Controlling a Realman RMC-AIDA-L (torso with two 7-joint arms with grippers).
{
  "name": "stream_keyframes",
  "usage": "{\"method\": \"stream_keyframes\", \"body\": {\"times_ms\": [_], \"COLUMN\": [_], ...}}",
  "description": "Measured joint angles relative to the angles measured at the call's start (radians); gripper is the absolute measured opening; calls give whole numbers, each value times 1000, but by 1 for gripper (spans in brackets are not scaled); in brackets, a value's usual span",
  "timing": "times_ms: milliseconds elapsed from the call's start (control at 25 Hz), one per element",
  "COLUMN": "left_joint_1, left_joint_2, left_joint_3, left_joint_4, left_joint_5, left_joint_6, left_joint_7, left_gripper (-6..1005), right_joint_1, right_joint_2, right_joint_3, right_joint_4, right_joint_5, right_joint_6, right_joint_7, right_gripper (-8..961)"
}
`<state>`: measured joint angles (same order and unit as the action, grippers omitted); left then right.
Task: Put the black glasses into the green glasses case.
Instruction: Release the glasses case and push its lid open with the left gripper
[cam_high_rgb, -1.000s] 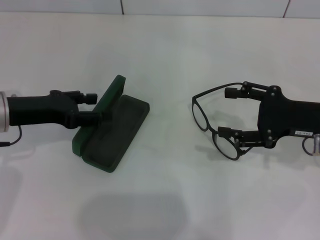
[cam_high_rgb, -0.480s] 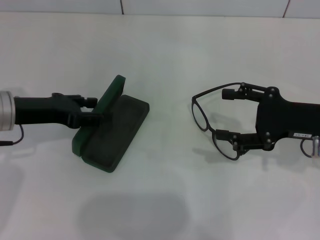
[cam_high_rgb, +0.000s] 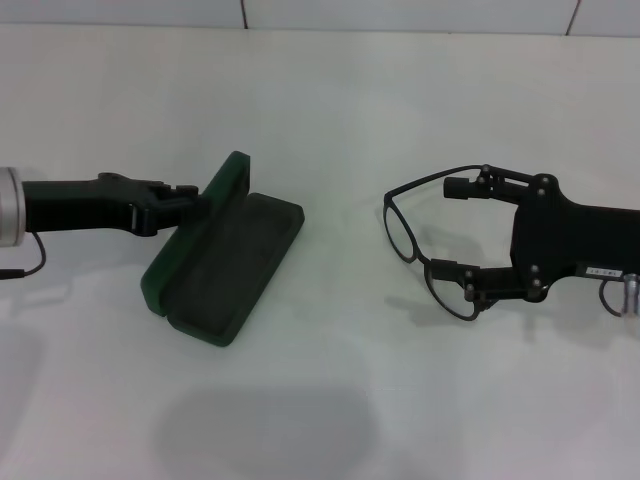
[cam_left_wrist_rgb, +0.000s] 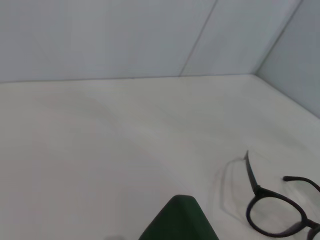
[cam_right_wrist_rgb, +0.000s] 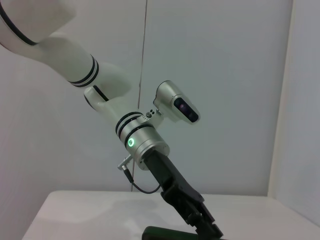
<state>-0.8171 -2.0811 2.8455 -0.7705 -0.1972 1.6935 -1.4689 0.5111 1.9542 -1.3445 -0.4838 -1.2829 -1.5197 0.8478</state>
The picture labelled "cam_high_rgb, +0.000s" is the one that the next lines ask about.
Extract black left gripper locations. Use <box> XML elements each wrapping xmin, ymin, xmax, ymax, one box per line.
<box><xmin>20</xmin><ymin>172</ymin><xmax>203</xmax><ymax>237</ymax></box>

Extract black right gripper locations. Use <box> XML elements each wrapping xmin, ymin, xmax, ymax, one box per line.
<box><xmin>431</xmin><ymin>164</ymin><xmax>640</xmax><ymax>306</ymax></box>

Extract green glasses case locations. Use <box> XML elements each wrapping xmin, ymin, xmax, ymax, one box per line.
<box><xmin>139</xmin><ymin>150</ymin><xmax>305</xmax><ymax>348</ymax></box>

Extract black glasses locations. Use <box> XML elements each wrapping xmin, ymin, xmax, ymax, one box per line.
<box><xmin>382</xmin><ymin>164</ymin><xmax>502</xmax><ymax>322</ymax></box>

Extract black cable with silver plug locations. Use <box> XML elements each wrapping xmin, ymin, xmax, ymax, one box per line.
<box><xmin>0</xmin><ymin>232</ymin><xmax>47</xmax><ymax>280</ymax></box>
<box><xmin>598</xmin><ymin>272</ymin><xmax>640</xmax><ymax>319</ymax></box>

